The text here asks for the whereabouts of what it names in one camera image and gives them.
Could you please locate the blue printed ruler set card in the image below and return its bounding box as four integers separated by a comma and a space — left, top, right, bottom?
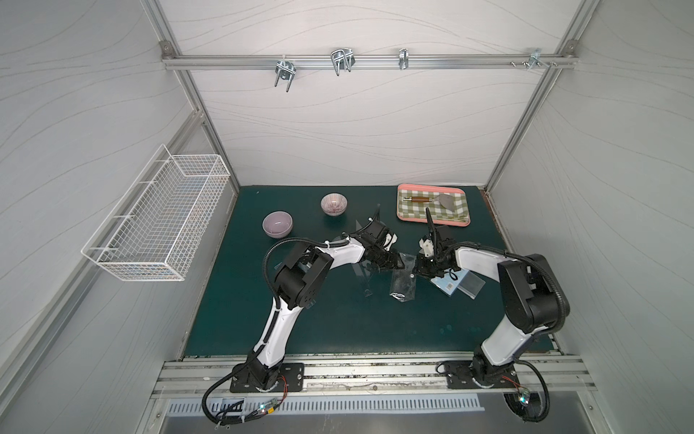
431, 269, 469, 297

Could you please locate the clear ruler set pouch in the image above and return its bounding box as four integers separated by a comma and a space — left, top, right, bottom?
457, 271, 485, 299

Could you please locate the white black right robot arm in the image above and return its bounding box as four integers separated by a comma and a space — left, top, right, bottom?
413, 217, 570, 423

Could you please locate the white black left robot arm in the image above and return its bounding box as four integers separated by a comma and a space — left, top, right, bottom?
201, 211, 405, 428

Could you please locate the green white checkered cloth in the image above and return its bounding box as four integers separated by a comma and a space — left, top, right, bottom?
398, 187, 470, 222

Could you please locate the pink plastic tray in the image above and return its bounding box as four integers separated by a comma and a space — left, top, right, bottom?
397, 183, 472, 228

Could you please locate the purple striped bowl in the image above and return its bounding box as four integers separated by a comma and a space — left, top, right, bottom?
320, 193, 348, 217

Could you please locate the plain lilac bowl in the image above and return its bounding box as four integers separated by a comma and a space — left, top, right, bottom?
262, 211, 294, 240

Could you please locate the metal u-bolt clamp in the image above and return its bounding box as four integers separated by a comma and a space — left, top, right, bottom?
330, 48, 355, 76
399, 48, 410, 71
274, 59, 296, 92

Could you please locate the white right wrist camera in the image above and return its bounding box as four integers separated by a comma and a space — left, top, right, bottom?
419, 239, 434, 258

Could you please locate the wooden handled metal scraper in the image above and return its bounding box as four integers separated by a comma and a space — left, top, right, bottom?
403, 193, 457, 213

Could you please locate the aluminium overhead rail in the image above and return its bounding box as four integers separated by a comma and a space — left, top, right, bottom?
162, 50, 578, 72

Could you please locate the metal bracket clamp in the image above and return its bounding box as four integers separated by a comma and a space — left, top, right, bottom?
509, 49, 558, 71

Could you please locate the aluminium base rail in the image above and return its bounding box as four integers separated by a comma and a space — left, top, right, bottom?
151, 352, 597, 399

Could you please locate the white wire basket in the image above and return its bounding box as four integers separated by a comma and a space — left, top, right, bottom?
81, 145, 231, 282

